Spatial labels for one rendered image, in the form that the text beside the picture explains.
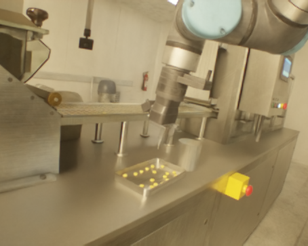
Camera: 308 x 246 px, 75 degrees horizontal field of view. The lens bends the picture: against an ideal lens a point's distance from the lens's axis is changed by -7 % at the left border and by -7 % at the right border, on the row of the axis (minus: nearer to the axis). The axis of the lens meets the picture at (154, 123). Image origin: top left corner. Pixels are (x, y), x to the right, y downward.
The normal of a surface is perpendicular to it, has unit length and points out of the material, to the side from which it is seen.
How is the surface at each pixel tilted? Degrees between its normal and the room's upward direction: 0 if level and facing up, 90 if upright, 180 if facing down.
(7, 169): 90
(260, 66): 90
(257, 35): 131
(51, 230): 0
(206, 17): 96
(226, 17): 96
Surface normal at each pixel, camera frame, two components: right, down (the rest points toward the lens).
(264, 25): 0.02, 0.47
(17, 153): 0.72, 0.24
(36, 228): 0.15, -0.97
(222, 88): -0.68, 0.05
